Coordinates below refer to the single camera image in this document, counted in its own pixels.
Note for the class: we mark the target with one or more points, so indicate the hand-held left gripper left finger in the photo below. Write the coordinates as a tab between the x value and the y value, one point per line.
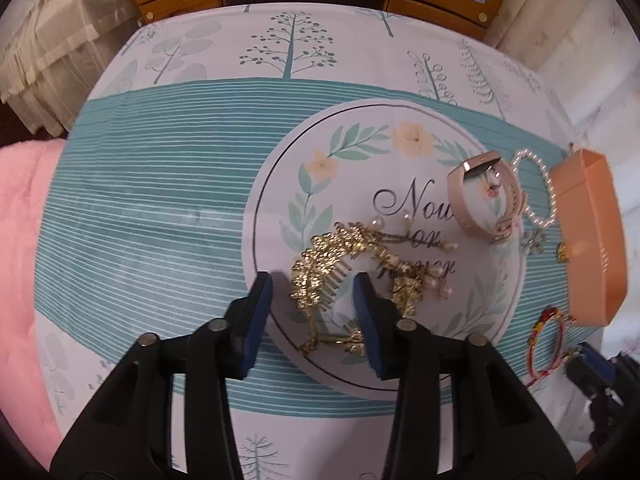
256	320

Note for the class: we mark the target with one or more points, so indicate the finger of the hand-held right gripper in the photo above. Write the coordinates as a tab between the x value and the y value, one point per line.
592	367

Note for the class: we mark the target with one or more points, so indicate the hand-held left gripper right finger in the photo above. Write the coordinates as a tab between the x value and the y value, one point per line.
367	325

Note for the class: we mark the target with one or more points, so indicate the gold leaf hair comb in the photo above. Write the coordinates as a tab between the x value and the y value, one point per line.
310	270

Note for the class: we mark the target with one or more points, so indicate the orange plastic box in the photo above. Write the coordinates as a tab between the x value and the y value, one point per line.
595	260

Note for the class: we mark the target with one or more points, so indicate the gold pearl tassel earring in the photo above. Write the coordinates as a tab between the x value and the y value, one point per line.
407	290

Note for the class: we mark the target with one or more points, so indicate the small gold ornament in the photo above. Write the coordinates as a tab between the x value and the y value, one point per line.
563	252

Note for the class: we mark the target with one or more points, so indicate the silver snowflake brooch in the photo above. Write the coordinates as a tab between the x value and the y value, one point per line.
534	242

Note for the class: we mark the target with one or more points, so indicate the teal striped printed tablecloth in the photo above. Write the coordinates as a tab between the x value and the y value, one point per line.
160	200

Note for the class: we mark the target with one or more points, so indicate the pink fluffy blanket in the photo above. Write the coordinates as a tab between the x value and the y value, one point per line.
25	270

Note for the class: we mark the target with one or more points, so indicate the pale floral curtain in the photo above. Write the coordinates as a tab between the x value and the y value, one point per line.
575	35

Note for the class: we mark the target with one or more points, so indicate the cream ruffled curtain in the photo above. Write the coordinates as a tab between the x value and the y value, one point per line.
60	45

